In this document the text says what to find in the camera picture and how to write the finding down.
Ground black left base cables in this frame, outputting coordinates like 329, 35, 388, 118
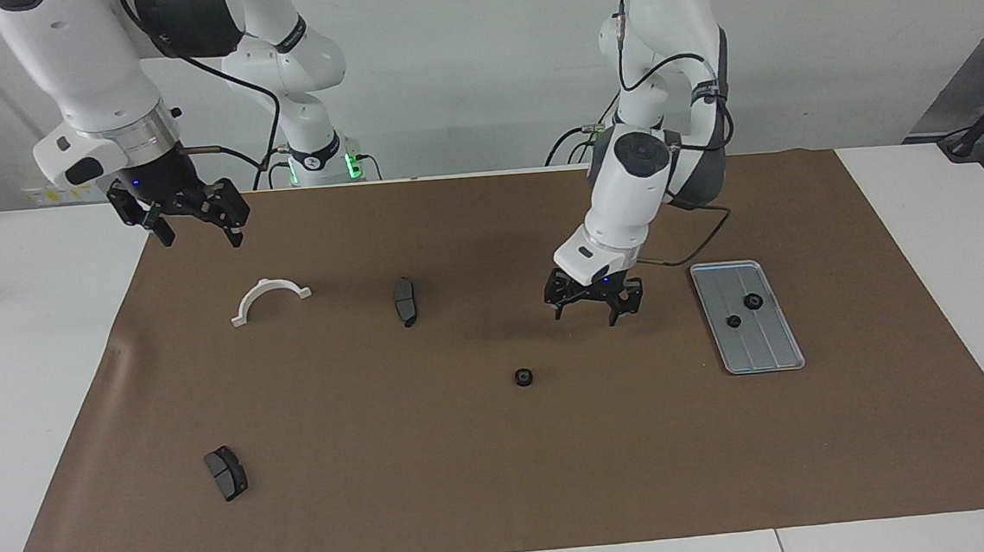
540, 94, 624, 169

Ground black right base cables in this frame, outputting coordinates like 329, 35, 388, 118
251, 146, 292, 190

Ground white curved plastic bracket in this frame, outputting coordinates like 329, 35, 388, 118
227, 274, 315, 329

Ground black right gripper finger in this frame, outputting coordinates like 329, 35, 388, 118
107, 184, 177, 251
200, 176, 252, 251

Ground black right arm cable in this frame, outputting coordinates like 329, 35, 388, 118
117, 0, 289, 200

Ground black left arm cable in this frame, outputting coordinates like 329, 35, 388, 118
612, 0, 747, 270

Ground brown paper table mat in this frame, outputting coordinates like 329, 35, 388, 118
0, 136, 984, 552

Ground ribbed silver metal tray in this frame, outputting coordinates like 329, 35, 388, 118
689, 257, 807, 378

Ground black base cables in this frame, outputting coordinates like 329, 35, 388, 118
540, 94, 624, 169
251, 146, 292, 190

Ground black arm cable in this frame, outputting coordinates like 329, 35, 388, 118
612, 0, 747, 270
117, 0, 289, 200

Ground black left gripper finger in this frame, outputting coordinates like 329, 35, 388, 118
542, 268, 587, 320
606, 281, 646, 327

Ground slim dark brake pad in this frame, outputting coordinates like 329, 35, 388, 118
391, 276, 420, 329

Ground white wall socket box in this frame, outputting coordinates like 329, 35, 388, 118
19, 158, 119, 208

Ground wide dark brake pad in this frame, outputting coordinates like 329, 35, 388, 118
203, 444, 251, 504

